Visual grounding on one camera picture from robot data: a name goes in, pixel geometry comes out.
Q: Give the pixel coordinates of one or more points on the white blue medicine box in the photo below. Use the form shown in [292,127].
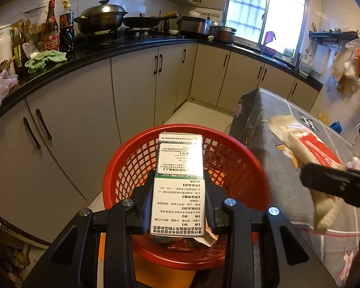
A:
[178,202]

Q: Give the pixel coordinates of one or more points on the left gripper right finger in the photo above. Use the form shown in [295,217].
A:
[285,258]

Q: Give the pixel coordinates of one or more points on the white plastic bag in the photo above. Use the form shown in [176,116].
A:
[354,164]

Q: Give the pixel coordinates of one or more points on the green cloth on counter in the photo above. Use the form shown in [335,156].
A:
[40,60]

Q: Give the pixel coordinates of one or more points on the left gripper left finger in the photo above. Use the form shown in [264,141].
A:
[72,258]

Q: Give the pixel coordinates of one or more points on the wall shelf rack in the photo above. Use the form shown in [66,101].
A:
[333,36]

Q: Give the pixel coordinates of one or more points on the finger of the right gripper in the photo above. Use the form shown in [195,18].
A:
[344,184]

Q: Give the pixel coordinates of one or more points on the red mesh basket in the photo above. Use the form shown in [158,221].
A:
[230,165]

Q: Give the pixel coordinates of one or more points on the kitchen base cabinets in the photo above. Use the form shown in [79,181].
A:
[59,129]

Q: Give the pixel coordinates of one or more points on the purple item at window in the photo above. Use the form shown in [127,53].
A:
[269,37]

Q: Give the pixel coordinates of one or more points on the brown pot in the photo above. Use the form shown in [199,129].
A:
[222,34]

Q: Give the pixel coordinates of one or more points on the covered steel wok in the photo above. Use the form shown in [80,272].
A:
[102,17]

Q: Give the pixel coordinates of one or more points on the grey patterned tablecloth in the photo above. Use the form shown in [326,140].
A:
[286,259]

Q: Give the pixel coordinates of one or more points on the black frying pan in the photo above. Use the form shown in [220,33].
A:
[142,21]

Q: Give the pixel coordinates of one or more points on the dark soy sauce bottle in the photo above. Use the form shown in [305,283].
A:
[67,32]

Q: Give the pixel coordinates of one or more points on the steel rice cooker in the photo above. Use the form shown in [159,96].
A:
[189,25]

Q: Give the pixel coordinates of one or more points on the blue plastic bag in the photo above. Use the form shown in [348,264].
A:
[337,127]

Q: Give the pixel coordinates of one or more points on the red label sauce bottle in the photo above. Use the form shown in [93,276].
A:
[51,30]

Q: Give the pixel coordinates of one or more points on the white paper bag red label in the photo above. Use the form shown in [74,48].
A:
[307,148]

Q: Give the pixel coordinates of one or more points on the hanging plastic bags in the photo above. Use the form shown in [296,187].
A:
[345,68]

